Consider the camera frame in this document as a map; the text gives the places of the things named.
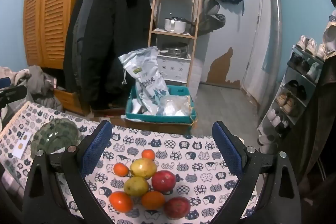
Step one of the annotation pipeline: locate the dark brown coat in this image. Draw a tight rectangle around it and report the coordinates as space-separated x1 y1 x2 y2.
294 56 336 188

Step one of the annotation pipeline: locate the white patterned crate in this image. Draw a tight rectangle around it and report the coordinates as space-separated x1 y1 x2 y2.
157 53 192 83

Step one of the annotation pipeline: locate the teal box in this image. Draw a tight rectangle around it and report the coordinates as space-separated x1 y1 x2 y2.
125 85 197 125

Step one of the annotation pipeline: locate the yellow-green pear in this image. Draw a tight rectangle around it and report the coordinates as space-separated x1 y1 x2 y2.
123 176 150 197

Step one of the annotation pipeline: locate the small white card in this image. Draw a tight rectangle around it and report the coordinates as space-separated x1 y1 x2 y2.
12 132 32 159

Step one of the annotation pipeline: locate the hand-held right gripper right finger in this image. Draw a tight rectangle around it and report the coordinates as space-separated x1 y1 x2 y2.
210 121 302 224

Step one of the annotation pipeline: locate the grey shoe rack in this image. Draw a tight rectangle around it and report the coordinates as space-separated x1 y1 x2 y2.
256 44 326 153

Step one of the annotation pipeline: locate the brown cardboard box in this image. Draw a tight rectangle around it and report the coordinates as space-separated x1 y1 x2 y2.
121 114 197 135

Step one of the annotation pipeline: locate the dark grey jacket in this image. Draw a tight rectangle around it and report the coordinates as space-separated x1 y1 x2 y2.
63 0 100 106

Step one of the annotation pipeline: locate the shoe rack with shoes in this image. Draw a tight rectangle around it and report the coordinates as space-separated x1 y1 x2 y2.
259 35 327 153

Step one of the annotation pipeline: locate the cat print tablecloth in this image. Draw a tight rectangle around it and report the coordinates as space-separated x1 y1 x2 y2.
0 102 259 224

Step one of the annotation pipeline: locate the yellow-green apple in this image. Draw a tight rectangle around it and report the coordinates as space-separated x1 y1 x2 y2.
130 158 157 179

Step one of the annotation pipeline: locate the green glass plate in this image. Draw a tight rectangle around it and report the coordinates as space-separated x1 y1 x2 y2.
31 119 80 155

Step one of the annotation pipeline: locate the red apple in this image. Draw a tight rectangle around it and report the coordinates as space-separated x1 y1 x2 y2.
151 170 176 192
164 197 191 219

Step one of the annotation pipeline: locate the grey hanging bag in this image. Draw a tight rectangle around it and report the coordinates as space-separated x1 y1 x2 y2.
197 0 227 36

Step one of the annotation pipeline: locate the steel pot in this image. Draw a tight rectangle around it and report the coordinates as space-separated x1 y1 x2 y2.
160 42 189 58

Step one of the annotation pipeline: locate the grey clothes pile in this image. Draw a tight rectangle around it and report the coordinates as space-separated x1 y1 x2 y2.
26 65 63 111

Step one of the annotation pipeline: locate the wooden louvered wardrobe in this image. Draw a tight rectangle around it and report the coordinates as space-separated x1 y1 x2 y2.
22 0 99 68

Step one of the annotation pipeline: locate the black hooded coat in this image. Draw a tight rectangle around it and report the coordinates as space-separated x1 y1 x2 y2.
79 0 153 111

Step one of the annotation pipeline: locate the white rice bag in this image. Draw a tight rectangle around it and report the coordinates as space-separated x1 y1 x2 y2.
118 47 171 115

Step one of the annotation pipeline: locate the pale blue door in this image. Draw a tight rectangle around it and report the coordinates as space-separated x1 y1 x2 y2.
202 0 264 90

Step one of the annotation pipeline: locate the clear plastic bag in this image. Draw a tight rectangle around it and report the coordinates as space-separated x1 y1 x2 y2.
157 97 193 117

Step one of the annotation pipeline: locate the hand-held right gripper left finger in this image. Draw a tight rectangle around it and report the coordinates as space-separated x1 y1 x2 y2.
23 120 113 224

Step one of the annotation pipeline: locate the wooden drawer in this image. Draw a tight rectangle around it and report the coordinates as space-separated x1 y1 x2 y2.
54 88 92 117

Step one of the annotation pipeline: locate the orange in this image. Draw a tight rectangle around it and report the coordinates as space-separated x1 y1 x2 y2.
113 162 130 178
141 149 156 161
109 191 133 213
141 191 166 210

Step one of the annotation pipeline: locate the silver pipe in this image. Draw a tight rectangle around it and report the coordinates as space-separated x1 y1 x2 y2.
261 0 282 109

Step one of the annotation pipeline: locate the wooden shelf rack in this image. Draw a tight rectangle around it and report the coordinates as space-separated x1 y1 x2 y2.
147 0 205 85

